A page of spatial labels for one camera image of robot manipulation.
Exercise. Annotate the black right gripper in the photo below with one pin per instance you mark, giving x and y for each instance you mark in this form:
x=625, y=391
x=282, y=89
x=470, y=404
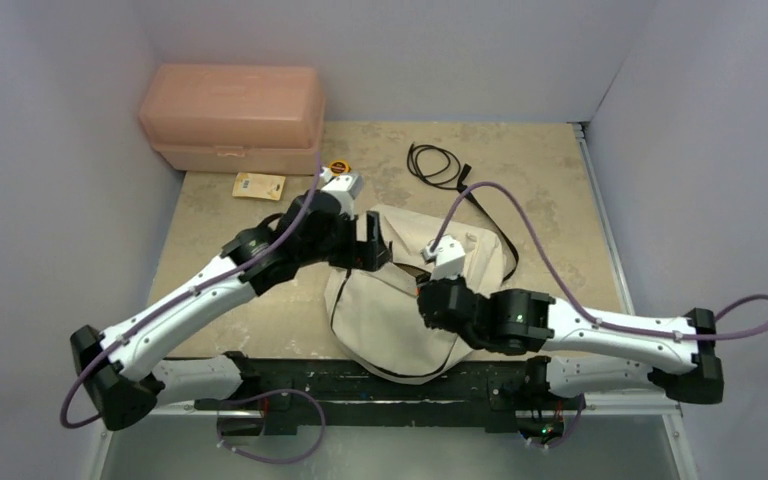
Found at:
x=434, y=304

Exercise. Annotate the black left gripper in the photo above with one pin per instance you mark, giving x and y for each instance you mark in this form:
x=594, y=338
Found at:
x=367, y=255

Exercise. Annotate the beige canvas backpack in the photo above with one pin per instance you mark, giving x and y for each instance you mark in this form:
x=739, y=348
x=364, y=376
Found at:
x=375, y=317

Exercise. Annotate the tan paper card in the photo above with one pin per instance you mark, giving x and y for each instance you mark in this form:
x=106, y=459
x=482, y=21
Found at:
x=258, y=186

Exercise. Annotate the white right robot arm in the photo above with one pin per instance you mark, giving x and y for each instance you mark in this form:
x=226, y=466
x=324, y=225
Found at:
x=677, y=354

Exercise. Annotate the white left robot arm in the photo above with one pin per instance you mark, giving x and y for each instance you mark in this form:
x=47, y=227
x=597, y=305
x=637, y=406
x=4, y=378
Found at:
x=120, y=367

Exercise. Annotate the yellow tape measure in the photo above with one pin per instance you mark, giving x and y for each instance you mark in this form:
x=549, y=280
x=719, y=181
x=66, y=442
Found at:
x=339, y=167

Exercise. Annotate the pink plastic storage box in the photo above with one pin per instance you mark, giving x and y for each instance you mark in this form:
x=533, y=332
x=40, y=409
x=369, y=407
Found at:
x=235, y=118

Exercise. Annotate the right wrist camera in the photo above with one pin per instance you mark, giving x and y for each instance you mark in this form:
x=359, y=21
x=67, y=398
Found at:
x=448, y=258

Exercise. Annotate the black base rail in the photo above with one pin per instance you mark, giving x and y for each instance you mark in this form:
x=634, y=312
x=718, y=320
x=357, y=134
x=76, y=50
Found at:
x=280, y=395

